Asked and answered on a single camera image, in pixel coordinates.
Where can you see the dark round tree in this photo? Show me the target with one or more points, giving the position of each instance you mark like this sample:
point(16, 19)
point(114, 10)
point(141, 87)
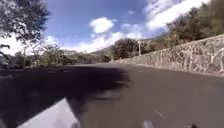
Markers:
point(124, 48)

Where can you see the rough stone wall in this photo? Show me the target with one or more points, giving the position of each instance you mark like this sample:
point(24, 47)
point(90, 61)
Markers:
point(193, 55)

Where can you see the distant hill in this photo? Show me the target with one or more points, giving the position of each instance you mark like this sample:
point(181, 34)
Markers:
point(100, 52)

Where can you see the row of trees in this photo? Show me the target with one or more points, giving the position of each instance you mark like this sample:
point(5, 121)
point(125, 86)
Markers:
point(200, 23)

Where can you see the grey asphalt road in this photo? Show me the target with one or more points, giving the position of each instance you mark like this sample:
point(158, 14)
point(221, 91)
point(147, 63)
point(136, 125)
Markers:
point(160, 90)

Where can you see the large spreading tree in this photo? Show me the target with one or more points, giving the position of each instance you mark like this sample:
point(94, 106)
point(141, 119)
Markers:
point(20, 16)

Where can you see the pale pole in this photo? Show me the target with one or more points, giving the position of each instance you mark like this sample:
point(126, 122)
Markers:
point(139, 47)

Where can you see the roadside bushes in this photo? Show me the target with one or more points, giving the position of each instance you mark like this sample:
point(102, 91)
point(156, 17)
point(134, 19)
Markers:
point(53, 55)

